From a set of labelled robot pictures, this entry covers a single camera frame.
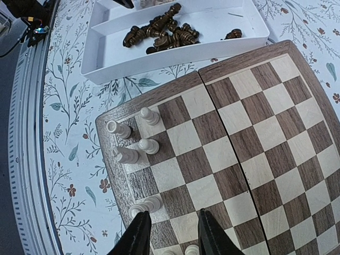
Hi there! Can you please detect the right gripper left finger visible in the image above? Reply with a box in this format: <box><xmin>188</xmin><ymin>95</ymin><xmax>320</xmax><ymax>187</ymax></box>
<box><xmin>107</xmin><ymin>211</ymin><xmax>151</xmax><ymax>255</ymax></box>

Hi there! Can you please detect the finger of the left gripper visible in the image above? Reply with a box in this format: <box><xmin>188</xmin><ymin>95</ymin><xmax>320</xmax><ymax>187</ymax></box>
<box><xmin>113</xmin><ymin>0</ymin><xmax>134</xmax><ymax>9</ymax></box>

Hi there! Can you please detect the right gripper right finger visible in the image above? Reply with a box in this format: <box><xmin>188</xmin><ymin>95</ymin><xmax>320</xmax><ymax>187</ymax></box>
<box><xmin>198</xmin><ymin>209</ymin><xmax>244</xmax><ymax>255</ymax></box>

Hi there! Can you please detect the light chess king piece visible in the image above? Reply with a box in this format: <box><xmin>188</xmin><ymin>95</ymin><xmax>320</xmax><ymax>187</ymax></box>
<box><xmin>129</xmin><ymin>196</ymin><xmax>163</xmax><ymax>218</ymax></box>

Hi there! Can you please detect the light chess bishop piece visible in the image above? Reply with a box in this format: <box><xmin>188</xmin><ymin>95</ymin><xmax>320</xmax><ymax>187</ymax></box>
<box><xmin>113</xmin><ymin>147</ymin><xmax>139</xmax><ymax>164</ymax></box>

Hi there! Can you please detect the white plastic compartment tray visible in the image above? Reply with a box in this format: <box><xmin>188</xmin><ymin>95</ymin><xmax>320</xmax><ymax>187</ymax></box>
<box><xmin>81</xmin><ymin>1</ymin><xmax>270</xmax><ymax>84</ymax></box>

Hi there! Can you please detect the wooden chess board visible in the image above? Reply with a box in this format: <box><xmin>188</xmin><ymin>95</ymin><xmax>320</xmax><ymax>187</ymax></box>
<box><xmin>96</xmin><ymin>40</ymin><xmax>339</xmax><ymax>254</ymax></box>

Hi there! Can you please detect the light chess rook piece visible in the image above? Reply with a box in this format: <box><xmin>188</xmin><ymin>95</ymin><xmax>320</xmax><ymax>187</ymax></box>
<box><xmin>106</xmin><ymin>120</ymin><xmax>131</xmax><ymax>139</ymax></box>

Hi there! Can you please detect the light chess pawn piece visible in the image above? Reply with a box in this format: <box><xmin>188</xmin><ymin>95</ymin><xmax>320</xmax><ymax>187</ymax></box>
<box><xmin>140</xmin><ymin>107</ymin><xmax>160</xmax><ymax>126</ymax></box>

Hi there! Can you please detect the pile of light chess pieces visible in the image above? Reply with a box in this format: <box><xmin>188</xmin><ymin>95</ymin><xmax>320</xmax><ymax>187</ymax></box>
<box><xmin>140</xmin><ymin>0</ymin><xmax>174</xmax><ymax>8</ymax></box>

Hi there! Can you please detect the pile of dark chess pieces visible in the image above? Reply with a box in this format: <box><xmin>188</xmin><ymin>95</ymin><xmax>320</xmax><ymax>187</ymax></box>
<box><xmin>122</xmin><ymin>2</ymin><xmax>243</xmax><ymax>55</ymax></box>

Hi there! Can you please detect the floral patterned table mat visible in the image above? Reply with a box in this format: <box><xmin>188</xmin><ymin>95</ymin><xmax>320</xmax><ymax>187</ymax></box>
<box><xmin>42</xmin><ymin>1</ymin><xmax>339</xmax><ymax>254</ymax></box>

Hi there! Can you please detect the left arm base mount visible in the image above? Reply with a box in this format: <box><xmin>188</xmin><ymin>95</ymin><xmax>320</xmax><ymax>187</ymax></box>
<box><xmin>3</xmin><ymin>0</ymin><xmax>56</xmax><ymax>47</ymax></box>

